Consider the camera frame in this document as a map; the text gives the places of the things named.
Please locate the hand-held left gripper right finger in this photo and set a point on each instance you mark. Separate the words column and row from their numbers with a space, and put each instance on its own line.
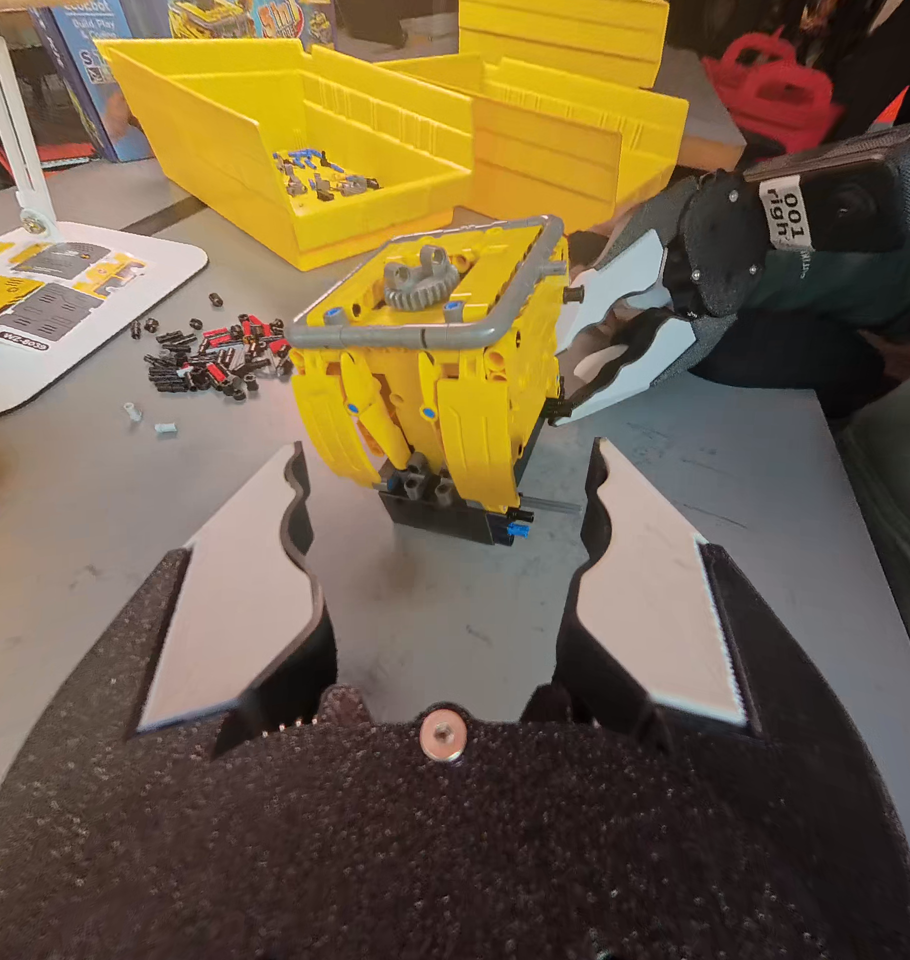
column 650, row 600

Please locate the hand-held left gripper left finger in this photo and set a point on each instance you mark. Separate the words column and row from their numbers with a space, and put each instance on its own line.
column 230, row 600

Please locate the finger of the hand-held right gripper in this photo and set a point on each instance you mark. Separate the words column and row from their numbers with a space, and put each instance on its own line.
column 650, row 360
column 620, row 277

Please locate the grey lego axle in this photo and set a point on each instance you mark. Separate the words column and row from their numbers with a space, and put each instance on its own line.
column 552, row 508

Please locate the yellow and black lego model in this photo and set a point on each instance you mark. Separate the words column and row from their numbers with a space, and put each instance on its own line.
column 425, row 397

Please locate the pile of black red pins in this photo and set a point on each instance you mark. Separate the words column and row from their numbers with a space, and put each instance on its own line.
column 215, row 356

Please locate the person's right forearm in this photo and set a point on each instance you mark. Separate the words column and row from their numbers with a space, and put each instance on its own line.
column 837, row 289

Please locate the black padded armrest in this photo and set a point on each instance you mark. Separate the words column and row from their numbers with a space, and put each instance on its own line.
column 800, row 364

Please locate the empty yellow plastic bin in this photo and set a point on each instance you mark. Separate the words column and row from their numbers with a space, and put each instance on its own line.
column 560, row 37
column 560, row 150

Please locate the red plastic basket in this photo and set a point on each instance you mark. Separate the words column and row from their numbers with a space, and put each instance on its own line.
column 777, row 90

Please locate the heap of grey blue pieces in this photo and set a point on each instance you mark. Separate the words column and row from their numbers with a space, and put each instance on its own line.
column 320, row 176

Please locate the yellow grey sticker sheet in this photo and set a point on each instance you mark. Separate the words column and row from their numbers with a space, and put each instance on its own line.
column 50, row 300

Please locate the yellow bin with many pieces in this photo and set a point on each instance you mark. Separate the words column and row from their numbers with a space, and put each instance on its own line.
column 215, row 135

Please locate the white stand pole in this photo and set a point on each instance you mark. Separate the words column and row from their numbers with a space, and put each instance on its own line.
column 12, row 135

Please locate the blue robot kit box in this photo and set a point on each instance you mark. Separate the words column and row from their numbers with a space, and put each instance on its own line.
column 95, row 75

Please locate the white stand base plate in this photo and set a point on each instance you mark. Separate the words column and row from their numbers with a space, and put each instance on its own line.
column 162, row 270

